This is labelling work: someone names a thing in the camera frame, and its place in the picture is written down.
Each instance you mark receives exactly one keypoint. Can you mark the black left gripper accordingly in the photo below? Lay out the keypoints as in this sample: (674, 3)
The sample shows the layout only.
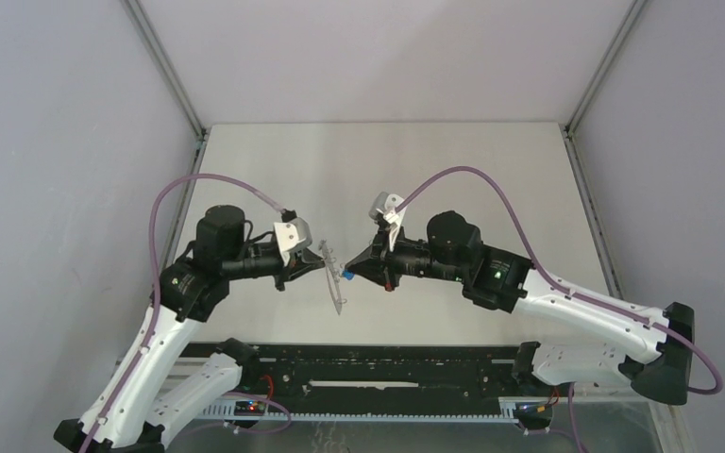
(303, 261)

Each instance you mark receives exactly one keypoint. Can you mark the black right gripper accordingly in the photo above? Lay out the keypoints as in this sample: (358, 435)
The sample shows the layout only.
(377, 264)

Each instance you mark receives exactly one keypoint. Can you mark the metal oval keyring plate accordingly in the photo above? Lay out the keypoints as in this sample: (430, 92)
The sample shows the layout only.
(333, 276)

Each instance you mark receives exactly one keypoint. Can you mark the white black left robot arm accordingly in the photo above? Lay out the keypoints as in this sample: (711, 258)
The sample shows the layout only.
(131, 415)

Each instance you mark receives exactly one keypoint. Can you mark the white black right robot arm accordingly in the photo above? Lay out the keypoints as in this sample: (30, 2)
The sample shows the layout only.
(645, 348)

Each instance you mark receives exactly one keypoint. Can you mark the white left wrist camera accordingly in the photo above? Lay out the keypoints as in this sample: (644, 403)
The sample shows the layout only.
(292, 234)

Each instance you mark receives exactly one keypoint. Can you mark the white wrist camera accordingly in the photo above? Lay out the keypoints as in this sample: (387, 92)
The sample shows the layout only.
(292, 234)
(384, 211)

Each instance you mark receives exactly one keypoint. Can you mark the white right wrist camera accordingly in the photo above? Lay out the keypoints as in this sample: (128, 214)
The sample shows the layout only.
(384, 211)

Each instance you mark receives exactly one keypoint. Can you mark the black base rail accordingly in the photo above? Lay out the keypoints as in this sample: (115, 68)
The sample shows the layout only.
(396, 379)

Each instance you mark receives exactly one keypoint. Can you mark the white slotted cable duct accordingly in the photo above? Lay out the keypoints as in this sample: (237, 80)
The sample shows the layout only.
(237, 410)

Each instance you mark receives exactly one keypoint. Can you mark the aluminium frame post left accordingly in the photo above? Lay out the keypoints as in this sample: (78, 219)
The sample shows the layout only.
(141, 21)

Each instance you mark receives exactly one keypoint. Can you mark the aluminium frame post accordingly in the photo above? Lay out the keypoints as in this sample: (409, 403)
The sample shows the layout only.
(609, 58)
(141, 21)

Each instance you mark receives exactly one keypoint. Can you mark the aluminium frame post right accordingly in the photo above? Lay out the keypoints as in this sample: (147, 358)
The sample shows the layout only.
(609, 58)

